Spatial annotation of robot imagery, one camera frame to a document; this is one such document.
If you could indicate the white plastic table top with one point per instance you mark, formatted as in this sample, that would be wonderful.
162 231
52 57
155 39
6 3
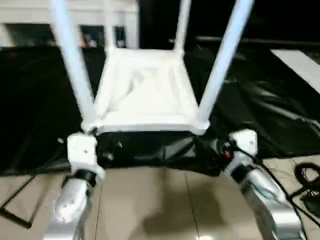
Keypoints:
145 90

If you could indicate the black metal stand leg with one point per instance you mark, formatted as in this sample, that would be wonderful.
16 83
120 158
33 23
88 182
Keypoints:
22 205

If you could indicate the black mat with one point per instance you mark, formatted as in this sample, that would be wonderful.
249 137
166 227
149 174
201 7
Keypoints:
30 110

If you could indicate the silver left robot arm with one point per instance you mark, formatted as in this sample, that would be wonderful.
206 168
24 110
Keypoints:
70 205

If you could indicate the white board corner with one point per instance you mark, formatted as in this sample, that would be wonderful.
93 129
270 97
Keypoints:
300 70

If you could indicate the white plastic table leg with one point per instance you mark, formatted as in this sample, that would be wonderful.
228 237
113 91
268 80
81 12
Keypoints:
110 25
182 25
72 60
225 60

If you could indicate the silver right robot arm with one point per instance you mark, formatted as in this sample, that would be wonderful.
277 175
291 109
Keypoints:
270 200

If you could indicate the white cabinet with glass doors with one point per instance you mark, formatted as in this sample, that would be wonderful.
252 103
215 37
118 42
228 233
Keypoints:
30 15

